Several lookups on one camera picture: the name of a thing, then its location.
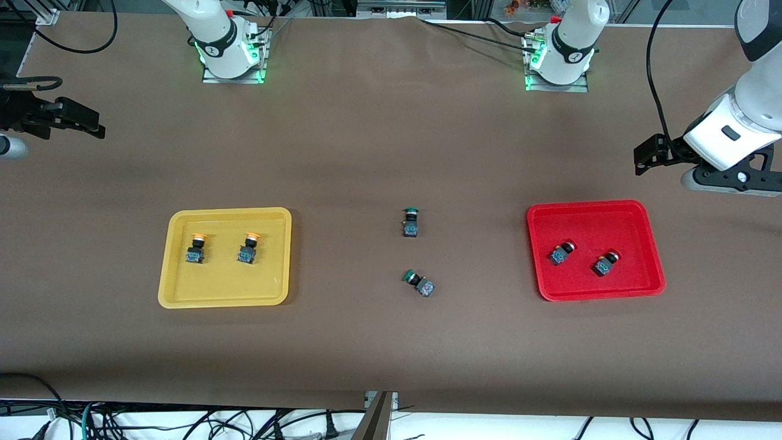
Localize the red push button switch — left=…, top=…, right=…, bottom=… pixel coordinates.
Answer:
left=591, top=251, right=619, bottom=277
left=549, top=241, right=577, bottom=266

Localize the yellow push button switch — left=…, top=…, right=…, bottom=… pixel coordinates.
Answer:
left=236, top=232, right=263, bottom=265
left=185, top=233, right=209, bottom=265

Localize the red plastic tray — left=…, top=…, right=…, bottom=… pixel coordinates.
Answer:
left=527, top=199, right=667, bottom=303

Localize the yellow plastic tray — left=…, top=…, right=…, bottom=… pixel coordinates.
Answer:
left=158, top=207, right=293, bottom=309

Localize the grey electronics box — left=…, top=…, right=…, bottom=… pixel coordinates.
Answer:
left=357, top=0, right=447, bottom=19

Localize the brown table cover cloth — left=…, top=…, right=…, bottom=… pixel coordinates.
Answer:
left=0, top=11, right=782, bottom=422

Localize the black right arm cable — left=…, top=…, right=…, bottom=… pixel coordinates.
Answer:
left=0, top=0, right=118, bottom=92

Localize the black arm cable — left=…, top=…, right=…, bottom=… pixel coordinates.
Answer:
left=645, top=0, right=679, bottom=144
left=0, top=0, right=118, bottom=92

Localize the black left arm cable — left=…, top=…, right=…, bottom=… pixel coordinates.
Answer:
left=645, top=0, right=679, bottom=144

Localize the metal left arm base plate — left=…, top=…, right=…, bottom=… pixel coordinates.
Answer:
left=522, top=31, right=590, bottom=94

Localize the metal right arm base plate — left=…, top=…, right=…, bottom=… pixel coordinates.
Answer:
left=202, top=27, right=269, bottom=85

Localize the black cable on table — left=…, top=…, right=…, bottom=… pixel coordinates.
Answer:
left=417, top=17, right=532, bottom=56

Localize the grey metal frame post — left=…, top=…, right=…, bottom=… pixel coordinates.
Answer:
left=351, top=391, right=396, bottom=440

